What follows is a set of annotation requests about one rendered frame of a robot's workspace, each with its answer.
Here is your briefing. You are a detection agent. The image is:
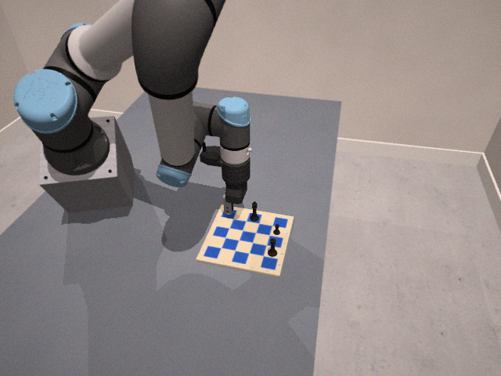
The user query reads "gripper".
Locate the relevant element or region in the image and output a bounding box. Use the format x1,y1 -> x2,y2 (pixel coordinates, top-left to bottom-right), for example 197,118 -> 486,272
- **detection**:
200,142 -> 252,214

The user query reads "blue and cream chessboard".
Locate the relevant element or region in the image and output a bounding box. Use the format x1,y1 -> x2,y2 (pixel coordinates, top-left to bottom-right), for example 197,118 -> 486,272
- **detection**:
196,204 -> 294,277

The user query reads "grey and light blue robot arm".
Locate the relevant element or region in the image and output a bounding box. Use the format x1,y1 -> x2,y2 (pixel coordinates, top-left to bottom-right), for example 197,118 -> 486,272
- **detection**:
13,0 -> 251,187

